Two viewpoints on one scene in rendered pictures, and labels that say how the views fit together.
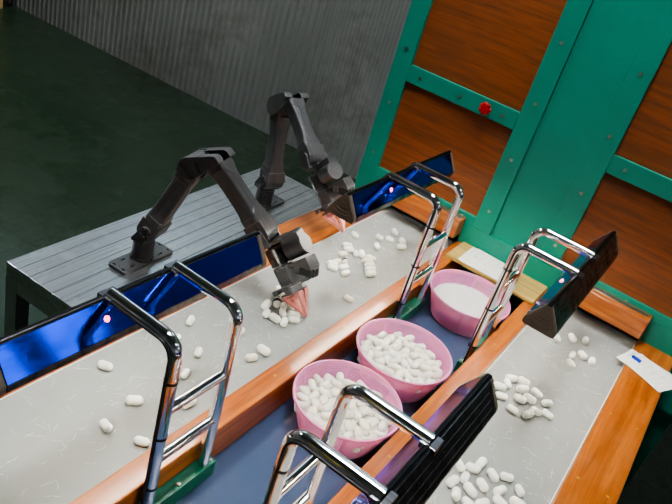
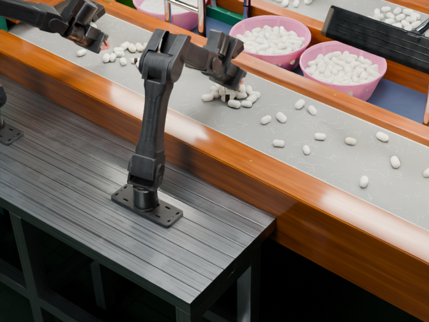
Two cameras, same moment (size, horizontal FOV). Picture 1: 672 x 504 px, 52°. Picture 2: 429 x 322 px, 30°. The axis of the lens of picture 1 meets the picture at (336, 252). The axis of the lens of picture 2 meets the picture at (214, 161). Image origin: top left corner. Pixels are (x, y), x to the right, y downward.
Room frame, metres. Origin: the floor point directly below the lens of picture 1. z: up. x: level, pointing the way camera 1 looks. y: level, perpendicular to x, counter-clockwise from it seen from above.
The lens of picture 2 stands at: (1.11, 2.03, 2.06)
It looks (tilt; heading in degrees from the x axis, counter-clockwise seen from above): 38 degrees down; 285
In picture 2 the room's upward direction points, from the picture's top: 1 degrees counter-clockwise
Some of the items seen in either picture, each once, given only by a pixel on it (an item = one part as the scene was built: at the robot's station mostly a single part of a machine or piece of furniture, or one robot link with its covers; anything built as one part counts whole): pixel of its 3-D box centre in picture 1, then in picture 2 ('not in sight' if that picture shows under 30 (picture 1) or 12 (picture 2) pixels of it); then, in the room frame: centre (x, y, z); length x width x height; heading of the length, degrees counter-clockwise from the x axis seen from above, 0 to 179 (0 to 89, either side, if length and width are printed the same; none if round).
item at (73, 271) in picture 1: (266, 270); (125, 128); (1.86, 0.19, 0.65); 1.20 x 0.90 x 0.04; 157
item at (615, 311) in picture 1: (601, 303); not in sight; (2.00, -0.87, 0.83); 0.30 x 0.06 x 0.07; 64
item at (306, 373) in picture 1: (343, 412); (341, 75); (1.25, -0.13, 0.72); 0.27 x 0.27 x 0.10
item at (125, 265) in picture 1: (143, 248); (145, 195); (1.68, 0.54, 0.71); 0.20 x 0.07 x 0.08; 157
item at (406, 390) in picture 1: (399, 362); (269, 47); (1.51, -0.25, 0.72); 0.27 x 0.27 x 0.10
